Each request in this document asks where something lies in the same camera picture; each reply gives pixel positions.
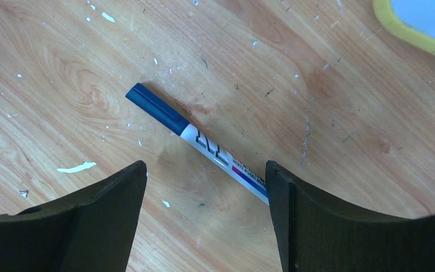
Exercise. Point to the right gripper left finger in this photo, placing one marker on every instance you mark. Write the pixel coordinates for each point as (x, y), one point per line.
(91, 229)

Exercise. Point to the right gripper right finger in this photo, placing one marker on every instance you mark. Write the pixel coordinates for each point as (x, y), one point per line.
(317, 231)

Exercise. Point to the white whiteboard marker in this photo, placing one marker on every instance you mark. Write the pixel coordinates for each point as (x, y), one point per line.
(169, 117)

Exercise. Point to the yellow framed whiteboard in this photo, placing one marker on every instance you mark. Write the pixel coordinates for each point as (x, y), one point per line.
(410, 21)

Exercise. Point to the white paper scrap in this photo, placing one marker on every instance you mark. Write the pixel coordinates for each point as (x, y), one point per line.
(84, 166)

